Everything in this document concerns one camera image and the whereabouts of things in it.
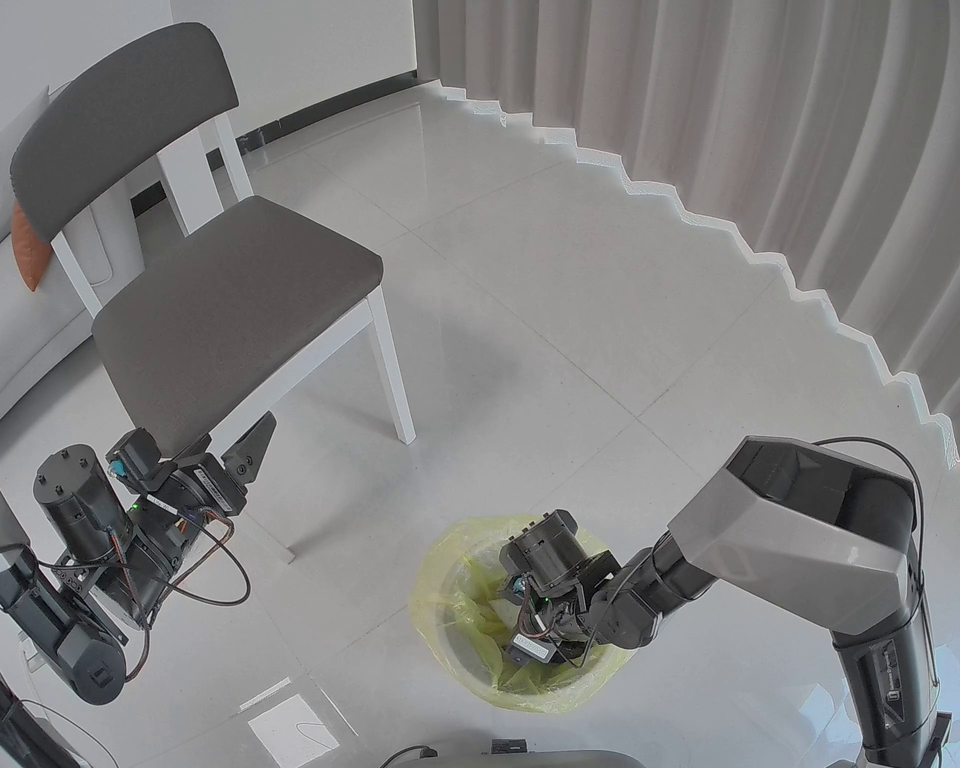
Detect white trash bin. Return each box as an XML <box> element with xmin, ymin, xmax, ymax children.
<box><xmin>435</xmin><ymin>551</ymin><xmax>627</xmax><ymax>699</ymax></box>

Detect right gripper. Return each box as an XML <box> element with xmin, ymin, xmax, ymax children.
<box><xmin>510</xmin><ymin>606</ymin><xmax>601</xmax><ymax>667</ymax></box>

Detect pale grey curtain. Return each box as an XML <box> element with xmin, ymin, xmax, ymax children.
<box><xmin>411</xmin><ymin>0</ymin><xmax>960</xmax><ymax>470</ymax></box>

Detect orange cushion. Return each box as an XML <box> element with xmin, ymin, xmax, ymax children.
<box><xmin>11</xmin><ymin>202</ymin><xmax>52</xmax><ymax>292</ymax></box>

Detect yellow plastic bag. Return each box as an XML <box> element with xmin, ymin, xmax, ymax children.
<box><xmin>411</xmin><ymin>512</ymin><xmax>639</xmax><ymax>714</ymax></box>

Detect grey and white chair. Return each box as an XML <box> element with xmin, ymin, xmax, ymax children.
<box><xmin>9</xmin><ymin>22</ymin><xmax>416</xmax><ymax>565</ymax></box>

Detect pale grey sofa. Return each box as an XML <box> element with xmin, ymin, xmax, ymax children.
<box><xmin>0</xmin><ymin>82</ymin><xmax>144</xmax><ymax>421</ymax></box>

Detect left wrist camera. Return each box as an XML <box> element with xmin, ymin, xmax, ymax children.
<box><xmin>105</xmin><ymin>427</ymin><xmax>215</xmax><ymax>492</ymax></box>

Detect black cable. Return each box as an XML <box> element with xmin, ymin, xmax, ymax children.
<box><xmin>120</xmin><ymin>517</ymin><xmax>252</xmax><ymax>684</ymax></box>
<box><xmin>813</xmin><ymin>437</ymin><xmax>925</xmax><ymax>601</ymax></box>

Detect white cushion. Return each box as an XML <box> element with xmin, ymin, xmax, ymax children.
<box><xmin>52</xmin><ymin>198</ymin><xmax>144</xmax><ymax>290</ymax></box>

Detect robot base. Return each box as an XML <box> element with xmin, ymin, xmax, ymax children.
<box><xmin>382</xmin><ymin>738</ymin><xmax>654</xmax><ymax>768</ymax></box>

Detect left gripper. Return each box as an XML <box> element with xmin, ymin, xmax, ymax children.
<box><xmin>131</xmin><ymin>411</ymin><xmax>277</xmax><ymax>576</ymax></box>

